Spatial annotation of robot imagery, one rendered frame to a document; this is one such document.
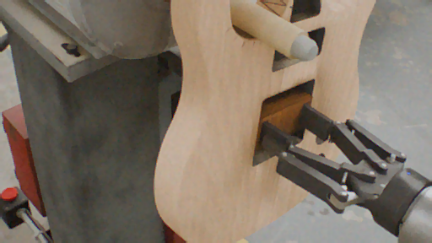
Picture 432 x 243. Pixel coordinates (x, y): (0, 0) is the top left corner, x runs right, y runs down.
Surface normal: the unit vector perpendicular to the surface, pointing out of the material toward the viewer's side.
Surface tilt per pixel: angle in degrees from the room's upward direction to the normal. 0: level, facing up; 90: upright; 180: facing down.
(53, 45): 0
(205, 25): 87
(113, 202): 90
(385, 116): 0
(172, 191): 78
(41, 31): 0
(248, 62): 87
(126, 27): 95
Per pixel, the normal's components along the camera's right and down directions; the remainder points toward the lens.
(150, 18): 0.65, 0.59
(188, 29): -0.69, 0.46
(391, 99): 0.09, -0.79
